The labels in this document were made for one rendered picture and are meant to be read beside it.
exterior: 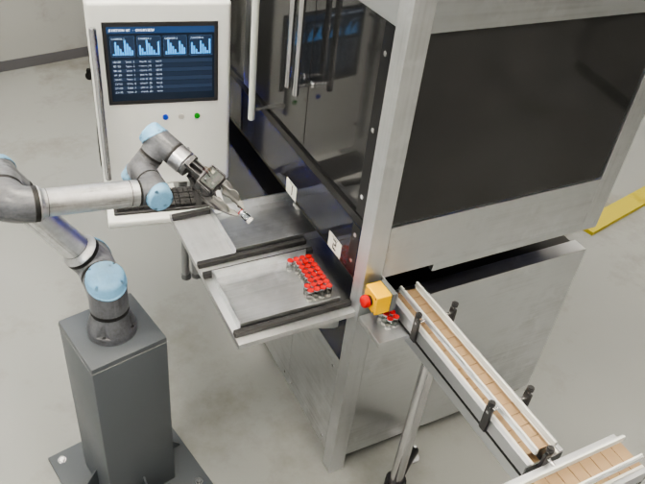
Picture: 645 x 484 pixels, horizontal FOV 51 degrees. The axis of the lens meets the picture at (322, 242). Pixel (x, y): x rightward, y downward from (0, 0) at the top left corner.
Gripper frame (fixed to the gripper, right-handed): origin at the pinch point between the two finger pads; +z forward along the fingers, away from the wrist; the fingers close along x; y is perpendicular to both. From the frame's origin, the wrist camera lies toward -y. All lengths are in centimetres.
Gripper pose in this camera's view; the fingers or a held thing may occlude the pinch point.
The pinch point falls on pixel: (237, 210)
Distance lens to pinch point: 205.1
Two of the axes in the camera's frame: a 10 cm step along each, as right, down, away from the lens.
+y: 2.4, -2.3, -9.4
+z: 7.6, 6.5, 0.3
